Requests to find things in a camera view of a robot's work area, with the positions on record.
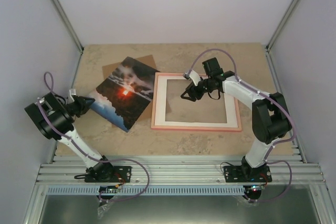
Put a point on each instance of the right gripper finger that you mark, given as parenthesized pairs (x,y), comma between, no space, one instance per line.
(190,99)
(186,93)

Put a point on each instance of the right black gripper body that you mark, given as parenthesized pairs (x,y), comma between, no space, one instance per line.
(200,94)

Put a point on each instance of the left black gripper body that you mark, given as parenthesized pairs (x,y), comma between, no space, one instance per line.
(77,109)

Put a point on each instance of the white mat border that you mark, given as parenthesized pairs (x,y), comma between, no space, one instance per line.
(194,124)

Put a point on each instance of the sunset landscape photo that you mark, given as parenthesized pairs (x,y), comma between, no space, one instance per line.
(124,95)

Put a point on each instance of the pink picture frame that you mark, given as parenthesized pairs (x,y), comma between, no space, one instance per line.
(155,103)

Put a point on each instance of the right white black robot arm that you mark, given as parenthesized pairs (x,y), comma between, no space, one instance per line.
(270,121)

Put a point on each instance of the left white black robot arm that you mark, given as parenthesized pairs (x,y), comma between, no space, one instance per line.
(55,120)

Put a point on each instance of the left circuit board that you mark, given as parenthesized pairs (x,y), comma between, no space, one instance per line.
(110,189)

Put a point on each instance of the circuit board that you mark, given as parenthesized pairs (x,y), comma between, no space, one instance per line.
(110,189)
(255,187)

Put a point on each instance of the right circuit board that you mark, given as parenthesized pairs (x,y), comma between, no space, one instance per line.
(255,187)

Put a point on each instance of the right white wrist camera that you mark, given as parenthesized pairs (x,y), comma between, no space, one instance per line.
(193,76)

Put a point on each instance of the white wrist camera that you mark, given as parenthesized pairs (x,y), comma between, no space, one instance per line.
(71,95)
(193,76)

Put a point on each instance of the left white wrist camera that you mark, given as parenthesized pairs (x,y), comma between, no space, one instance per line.
(71,95)

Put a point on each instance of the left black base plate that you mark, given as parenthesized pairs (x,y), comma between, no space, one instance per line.
(120,172)

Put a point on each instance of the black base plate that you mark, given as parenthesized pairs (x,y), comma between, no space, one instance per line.
(120,172)
(232,173)

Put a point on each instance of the blue slotted cable duct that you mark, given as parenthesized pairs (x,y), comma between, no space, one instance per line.
(159,190)

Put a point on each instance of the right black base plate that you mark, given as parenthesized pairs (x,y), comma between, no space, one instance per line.
(232,173)

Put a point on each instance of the aluminium rail platform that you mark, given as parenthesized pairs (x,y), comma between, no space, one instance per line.
(180,170)

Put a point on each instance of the left aluminium corner post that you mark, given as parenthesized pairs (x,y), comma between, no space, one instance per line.
(64,18)

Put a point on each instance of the aluminium corner post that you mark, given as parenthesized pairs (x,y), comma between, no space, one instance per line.
(286,17)
(64,18)

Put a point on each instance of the right aluminium corner post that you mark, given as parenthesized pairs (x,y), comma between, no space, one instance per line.
(286,17)

